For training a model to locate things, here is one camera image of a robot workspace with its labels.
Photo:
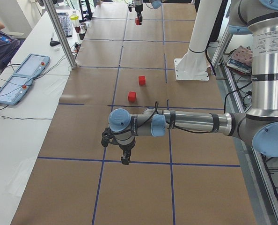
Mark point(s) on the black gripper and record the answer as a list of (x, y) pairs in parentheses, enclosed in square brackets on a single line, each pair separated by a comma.
[(126, 148), (138, 9)]

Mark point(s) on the black computer mouse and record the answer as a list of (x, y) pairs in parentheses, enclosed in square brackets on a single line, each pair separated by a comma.
[(54, 43)]

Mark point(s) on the lower teach pendant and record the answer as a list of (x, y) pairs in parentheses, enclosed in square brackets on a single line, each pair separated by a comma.
[(14, 89)]

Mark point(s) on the upper teach pendant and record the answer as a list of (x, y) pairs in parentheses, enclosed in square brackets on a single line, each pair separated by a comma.
[(32, 66)]

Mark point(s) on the white camera mast pillar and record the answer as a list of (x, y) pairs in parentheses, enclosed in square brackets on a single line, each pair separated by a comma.
[(192, 66)]

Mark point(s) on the metal cup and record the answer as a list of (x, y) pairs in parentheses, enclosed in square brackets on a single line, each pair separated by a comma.
[(83, 26)]

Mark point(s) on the yellow lidded bottle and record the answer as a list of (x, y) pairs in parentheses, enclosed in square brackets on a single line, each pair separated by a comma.
[(75, 20)]

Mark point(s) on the aluminium frame post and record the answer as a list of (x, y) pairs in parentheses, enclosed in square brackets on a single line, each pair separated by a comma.
[(60, 33)]

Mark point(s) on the black keyboard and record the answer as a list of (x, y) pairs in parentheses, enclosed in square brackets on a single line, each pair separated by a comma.
[(66, 25)]

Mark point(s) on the seated person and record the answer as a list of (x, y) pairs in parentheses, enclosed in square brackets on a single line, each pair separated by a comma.
[(8, 47)]

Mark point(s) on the teach pendant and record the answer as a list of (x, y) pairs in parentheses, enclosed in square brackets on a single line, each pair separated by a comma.
[(32, 66), (14, 89)]

